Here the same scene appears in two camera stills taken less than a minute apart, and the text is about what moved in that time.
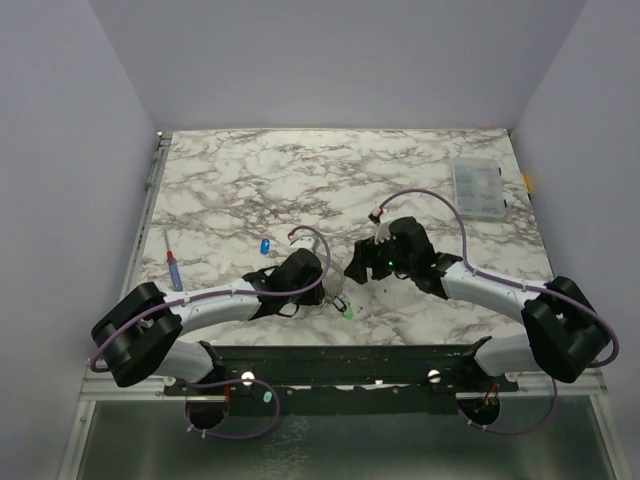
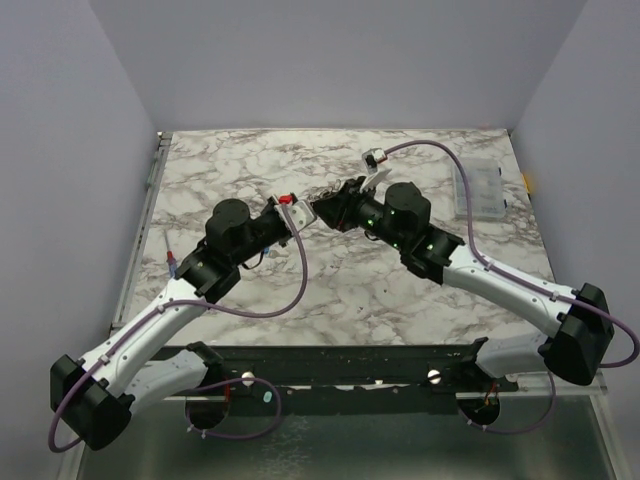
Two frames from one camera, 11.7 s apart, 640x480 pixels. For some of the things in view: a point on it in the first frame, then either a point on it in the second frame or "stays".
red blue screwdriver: x=177 y=284 stays
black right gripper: x=368 y=262 to x=347 y=206
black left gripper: x=314 y=296 to x=271 y=209
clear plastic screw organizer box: x=478 y=188 stays
